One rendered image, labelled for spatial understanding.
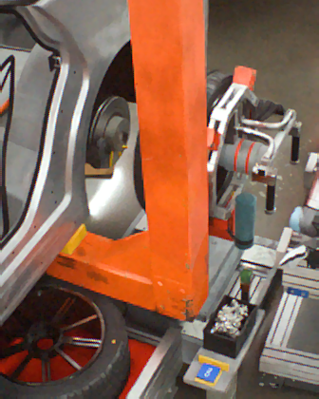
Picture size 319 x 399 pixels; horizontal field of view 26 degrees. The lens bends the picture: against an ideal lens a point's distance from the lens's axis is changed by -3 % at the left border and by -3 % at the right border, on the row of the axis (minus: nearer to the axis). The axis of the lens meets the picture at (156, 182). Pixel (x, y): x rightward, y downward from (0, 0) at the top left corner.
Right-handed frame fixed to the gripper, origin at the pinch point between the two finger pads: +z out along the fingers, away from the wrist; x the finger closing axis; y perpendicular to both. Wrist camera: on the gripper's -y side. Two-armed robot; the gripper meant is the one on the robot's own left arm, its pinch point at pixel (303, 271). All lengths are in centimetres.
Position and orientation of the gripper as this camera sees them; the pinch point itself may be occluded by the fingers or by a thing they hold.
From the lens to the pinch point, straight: 186.2
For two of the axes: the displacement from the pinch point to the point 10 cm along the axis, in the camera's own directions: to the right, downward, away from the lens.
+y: 1.7, 8.1, 5.6
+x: -7.9, -2.3, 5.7
